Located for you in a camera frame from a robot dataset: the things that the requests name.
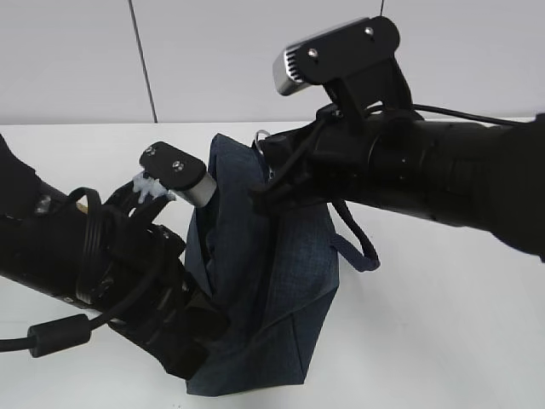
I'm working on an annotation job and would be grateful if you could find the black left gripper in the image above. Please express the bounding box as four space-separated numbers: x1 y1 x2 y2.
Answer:
107 227 230 379

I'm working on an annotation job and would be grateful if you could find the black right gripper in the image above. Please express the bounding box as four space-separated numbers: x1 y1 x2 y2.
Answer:
249 107 375 213

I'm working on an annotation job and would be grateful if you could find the dark blue lunch bag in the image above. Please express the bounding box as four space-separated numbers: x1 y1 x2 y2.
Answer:
185 134 380 397

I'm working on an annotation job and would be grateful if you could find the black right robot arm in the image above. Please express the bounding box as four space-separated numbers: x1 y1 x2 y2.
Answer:
250 110 544 256

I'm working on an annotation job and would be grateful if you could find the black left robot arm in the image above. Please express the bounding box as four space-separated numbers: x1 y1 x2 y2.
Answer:
1 141 229 380

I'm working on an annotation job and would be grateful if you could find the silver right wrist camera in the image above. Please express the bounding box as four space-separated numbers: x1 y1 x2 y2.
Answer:
272 16 413 127

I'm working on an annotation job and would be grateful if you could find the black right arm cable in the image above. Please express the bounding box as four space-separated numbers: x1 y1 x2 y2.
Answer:
365 101 533 128

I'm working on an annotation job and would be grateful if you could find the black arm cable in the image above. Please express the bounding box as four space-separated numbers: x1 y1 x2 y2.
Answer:
0 187 188 360
365 101 533 128

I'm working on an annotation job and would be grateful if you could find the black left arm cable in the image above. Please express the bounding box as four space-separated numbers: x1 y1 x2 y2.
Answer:
0 187 188 360

